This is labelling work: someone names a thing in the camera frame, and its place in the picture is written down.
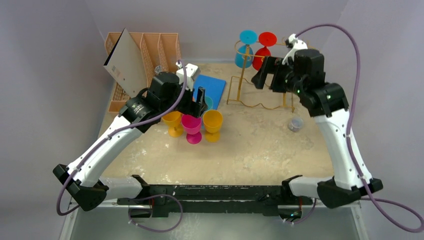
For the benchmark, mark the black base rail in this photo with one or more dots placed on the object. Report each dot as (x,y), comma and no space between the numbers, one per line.
(267,200)

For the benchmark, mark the blue notebook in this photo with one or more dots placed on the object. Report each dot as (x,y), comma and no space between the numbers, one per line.
(214,88)

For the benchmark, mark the magenta wine glass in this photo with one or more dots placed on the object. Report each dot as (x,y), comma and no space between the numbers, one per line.
(192,125)

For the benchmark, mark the yellow front wine glass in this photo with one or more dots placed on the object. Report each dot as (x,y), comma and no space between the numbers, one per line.
(173,121)

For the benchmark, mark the light blue wine glass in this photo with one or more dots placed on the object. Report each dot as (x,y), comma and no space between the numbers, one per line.
(244,56)
(209,104)

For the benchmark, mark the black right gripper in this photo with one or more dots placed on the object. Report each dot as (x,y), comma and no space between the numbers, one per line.
(271,73)

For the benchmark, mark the grey board in organizer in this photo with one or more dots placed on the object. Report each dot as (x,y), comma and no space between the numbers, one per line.
(125,64)

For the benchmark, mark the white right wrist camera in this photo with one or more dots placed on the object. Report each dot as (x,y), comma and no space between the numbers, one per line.
(293,43)

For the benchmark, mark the red wine glass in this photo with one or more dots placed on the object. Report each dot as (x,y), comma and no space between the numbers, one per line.
(266,39)

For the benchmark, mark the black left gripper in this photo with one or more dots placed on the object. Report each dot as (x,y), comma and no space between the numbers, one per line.
(193,108)

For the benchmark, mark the light blue front wine glass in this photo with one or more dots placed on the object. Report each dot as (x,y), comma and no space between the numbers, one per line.
(209,104)

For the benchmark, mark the small jar in organizer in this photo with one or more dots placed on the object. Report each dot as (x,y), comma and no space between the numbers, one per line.
(158,69)

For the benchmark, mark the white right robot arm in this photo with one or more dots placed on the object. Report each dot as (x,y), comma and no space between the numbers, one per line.
(329,108)

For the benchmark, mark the yellow wine glass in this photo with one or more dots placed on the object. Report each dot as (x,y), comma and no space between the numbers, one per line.
(173,121)
(212,122)

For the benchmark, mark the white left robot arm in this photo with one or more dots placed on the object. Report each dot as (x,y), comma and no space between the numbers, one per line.
(82,178)

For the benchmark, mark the pink plastic file organizer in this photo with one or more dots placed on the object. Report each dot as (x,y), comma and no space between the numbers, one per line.
(156,48)

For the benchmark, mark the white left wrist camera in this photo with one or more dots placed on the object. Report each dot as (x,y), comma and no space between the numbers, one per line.
(192,72)

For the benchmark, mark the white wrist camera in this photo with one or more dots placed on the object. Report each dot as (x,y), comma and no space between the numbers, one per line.
(293,43)
(192,72)

